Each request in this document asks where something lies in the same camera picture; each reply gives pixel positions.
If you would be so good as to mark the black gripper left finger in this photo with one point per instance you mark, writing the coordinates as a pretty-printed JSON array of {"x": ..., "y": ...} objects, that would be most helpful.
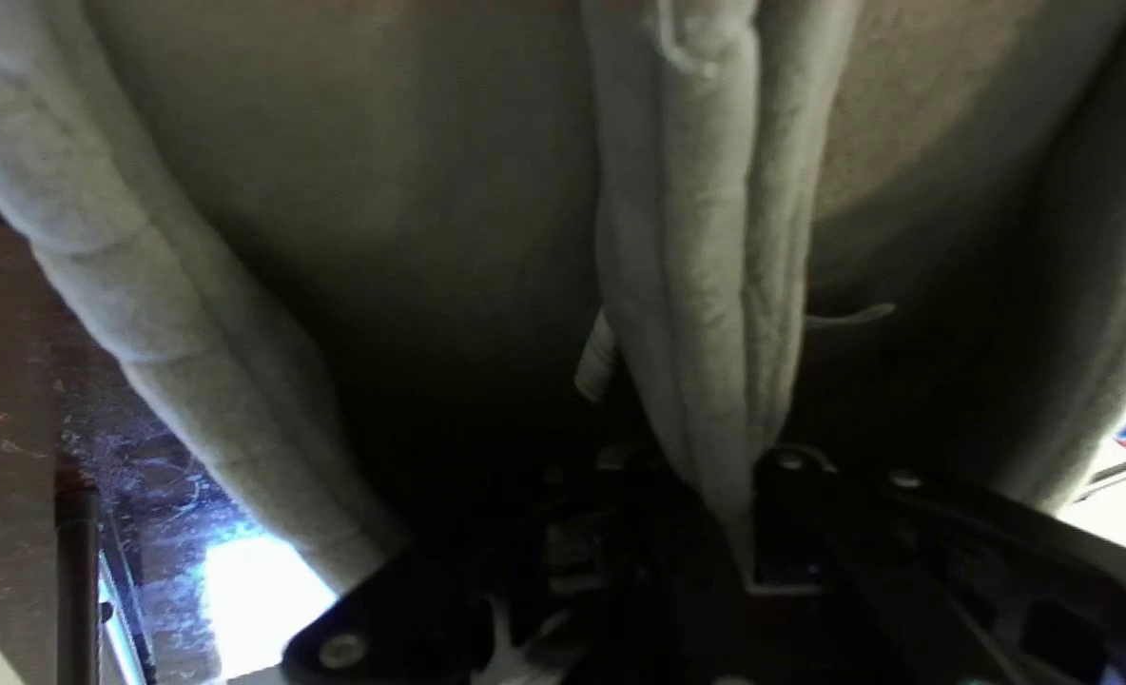
[{"x": 565, "y": 587}]

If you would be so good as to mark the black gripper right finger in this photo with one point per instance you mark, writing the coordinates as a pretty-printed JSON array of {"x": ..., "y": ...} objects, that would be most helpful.
[{"x": 939, "y": 579}]

